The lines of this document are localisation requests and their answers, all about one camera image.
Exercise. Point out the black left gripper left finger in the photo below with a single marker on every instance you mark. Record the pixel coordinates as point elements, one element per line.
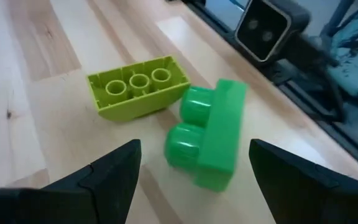
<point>104,193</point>

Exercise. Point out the black table-level camera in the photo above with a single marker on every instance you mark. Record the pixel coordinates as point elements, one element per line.
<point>263,29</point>

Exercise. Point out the lime green toy brick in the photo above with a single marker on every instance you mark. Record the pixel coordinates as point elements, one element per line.
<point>135,105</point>

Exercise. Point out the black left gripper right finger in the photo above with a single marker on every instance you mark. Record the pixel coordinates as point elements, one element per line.
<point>291,193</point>

